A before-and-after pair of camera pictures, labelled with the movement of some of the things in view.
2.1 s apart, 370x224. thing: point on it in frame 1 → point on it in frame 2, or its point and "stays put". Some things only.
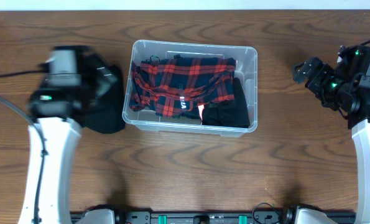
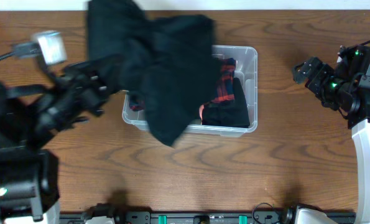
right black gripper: (328, 73) stays put
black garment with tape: (232, 113) stays put
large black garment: (106, 114) → (168, 58)
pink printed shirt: (201, 108) stays put
